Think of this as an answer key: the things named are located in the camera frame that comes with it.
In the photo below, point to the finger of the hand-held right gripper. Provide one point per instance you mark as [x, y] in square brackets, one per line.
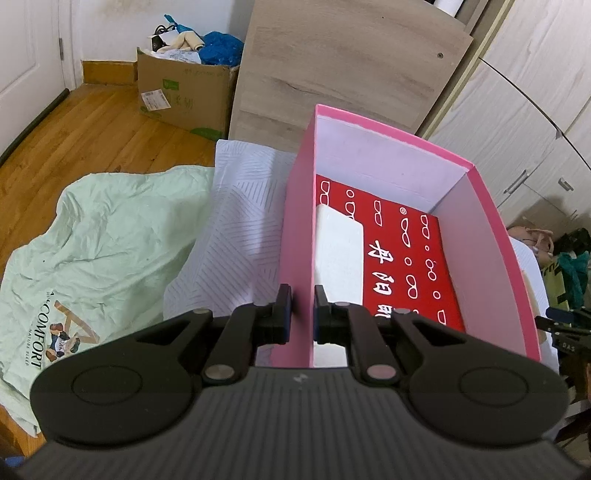
[561, 317]

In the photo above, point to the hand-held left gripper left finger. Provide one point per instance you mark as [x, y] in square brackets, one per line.
[287, 305]

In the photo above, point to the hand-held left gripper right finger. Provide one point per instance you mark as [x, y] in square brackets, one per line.
[318, 310]

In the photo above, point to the pink cardboard box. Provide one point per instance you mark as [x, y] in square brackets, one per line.
[300, 221]

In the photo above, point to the green plastic bag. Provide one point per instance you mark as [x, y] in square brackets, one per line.
[575, 277]

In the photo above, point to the white power bank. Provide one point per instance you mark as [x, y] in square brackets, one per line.
[338, 258]

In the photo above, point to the pale blue bed sheet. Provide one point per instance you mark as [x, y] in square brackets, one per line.
[524, 261]

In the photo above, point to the red box with glasses print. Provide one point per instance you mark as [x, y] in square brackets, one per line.
[397, 277]

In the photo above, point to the white striped bed sheet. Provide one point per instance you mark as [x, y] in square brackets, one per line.
[240, 217]

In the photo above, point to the mint green printed blanket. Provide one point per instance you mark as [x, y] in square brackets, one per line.
[111, 240]

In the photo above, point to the white wardrobe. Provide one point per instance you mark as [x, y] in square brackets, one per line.
[517, 115]

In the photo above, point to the brown cardboard box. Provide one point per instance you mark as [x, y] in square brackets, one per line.
[194, 97]

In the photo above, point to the wooden wardrobe panel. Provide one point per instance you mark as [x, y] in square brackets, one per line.
[341, 64]

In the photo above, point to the blue plastic bag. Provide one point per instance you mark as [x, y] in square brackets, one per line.
[224, 48]

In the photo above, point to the beige cloth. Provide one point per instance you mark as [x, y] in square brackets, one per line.
[187, 41]

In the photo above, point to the small black device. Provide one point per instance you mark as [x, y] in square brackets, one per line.
[158, 42]

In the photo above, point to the black door draft strip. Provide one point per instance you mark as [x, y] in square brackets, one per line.
[41, 113]

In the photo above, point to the white door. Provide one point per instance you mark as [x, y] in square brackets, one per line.
[27, 50]

